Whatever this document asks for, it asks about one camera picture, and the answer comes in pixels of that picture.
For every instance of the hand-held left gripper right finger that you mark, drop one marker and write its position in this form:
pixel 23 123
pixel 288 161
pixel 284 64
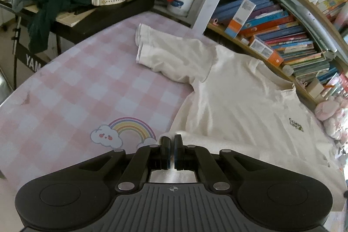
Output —
pixel 176 153

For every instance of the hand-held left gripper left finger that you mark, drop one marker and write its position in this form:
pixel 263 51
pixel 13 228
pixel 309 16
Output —
pixel 169 153

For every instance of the white t-shirt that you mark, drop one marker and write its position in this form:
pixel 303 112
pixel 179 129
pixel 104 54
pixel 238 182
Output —
pixel 244 101

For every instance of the pink checkered printed bed sheet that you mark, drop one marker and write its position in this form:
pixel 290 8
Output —
pixel 81 85

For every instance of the small white eraser box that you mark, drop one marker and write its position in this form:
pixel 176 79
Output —
pixel 244 41

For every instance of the flat orange white box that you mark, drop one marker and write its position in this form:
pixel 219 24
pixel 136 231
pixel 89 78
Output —
pixel 265 51

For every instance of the small pink clip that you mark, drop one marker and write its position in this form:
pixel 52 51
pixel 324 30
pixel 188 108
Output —
pixel 215 22

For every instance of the small white plastic case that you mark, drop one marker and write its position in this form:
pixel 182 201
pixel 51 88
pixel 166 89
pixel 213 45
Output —
pixel 288 70

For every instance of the pink scissors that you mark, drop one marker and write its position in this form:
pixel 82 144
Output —
pixel 301 83

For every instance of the white pen cup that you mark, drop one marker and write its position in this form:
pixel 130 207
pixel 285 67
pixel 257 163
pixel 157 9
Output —
pixel 180 3

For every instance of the tall orange white box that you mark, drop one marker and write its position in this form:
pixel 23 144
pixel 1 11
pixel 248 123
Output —
pixel 240 17

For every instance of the black keyboard piano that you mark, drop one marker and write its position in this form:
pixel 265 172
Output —
pixel 89 25

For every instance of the beige pen holder box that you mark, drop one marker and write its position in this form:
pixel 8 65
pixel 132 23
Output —
pixel 315 88

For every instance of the row of colourful books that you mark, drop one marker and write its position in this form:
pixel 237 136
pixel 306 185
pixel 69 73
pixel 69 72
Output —
pixel 288 36

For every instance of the white pink plush toy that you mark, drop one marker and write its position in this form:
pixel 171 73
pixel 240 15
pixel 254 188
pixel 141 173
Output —
pixel 338 130

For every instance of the light wooden board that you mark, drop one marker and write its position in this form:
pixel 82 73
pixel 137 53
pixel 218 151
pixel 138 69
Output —
pixel 76 17

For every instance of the red printed package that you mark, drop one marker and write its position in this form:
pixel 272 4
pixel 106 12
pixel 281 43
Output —
pixel 338 84

